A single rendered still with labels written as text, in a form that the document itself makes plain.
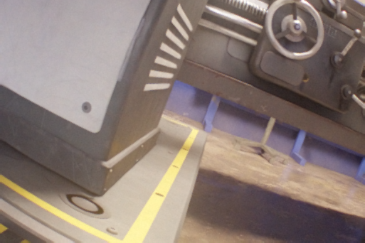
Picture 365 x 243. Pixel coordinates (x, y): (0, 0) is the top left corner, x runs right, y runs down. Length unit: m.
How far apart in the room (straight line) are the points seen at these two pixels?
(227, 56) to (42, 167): 1.31
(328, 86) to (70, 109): 1.23
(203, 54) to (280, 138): 3.42
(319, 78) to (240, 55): 0.31
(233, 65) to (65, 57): 1.29
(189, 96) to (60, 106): 4.50
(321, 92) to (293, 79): 0.12
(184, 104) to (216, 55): 3.25
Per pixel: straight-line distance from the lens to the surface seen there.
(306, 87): 1.50
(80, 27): 0.37
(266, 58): 1.46
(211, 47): 1.63
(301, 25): 1.42
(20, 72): 0.39
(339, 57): 1.49
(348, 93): 1.50
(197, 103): 4.86
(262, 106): 1.47
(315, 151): 5.11
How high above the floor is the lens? 0.44
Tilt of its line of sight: 3 degrees down
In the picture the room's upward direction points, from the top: 21 degrees clockwise
